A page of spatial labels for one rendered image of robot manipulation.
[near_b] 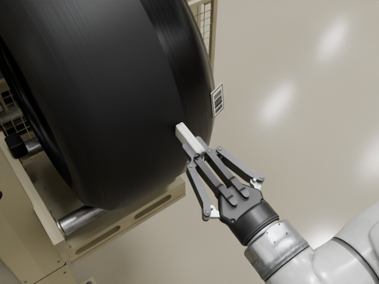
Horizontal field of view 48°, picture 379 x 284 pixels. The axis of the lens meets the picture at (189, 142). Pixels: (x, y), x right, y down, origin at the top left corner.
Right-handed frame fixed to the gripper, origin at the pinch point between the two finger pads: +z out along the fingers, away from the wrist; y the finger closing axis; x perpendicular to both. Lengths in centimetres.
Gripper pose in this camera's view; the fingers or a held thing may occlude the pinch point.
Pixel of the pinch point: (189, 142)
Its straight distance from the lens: 75.5
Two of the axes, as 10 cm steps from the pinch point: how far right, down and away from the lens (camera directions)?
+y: -8.1, 4.5, -3.7
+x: -0.8, 5.3, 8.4
